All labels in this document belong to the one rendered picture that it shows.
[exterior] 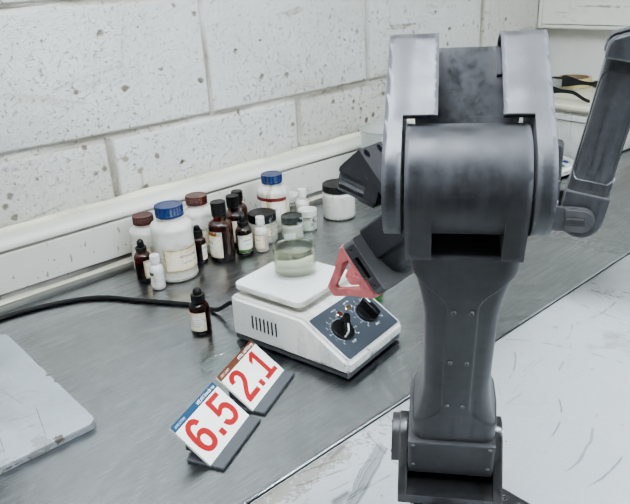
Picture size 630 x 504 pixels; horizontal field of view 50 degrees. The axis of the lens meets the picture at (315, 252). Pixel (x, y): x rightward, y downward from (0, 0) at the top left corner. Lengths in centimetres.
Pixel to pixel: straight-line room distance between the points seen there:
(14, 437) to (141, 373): 18
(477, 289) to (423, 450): 18
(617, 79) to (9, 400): 86
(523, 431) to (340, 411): 21
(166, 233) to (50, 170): 23
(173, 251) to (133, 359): 25
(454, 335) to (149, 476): 42
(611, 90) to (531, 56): 56
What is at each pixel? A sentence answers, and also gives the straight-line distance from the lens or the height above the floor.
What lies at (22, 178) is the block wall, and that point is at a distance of 121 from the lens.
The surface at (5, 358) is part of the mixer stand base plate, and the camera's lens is 102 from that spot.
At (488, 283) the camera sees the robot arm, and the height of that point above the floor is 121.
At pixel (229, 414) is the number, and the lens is 80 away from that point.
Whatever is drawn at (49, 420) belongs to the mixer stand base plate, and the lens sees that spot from 86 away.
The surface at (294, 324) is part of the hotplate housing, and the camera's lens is 87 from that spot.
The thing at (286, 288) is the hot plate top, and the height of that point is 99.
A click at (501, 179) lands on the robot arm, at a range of 36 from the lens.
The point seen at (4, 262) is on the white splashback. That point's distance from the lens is 118.
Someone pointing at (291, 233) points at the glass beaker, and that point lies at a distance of 89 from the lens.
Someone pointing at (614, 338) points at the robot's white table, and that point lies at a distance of 100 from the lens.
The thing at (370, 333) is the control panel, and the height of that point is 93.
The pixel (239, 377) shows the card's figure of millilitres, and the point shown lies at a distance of 83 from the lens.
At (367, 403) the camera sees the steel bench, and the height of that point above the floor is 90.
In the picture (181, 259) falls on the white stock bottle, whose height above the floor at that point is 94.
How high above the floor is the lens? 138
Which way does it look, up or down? 23 degrees down
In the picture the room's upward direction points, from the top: 3 degrees counter-clockwise
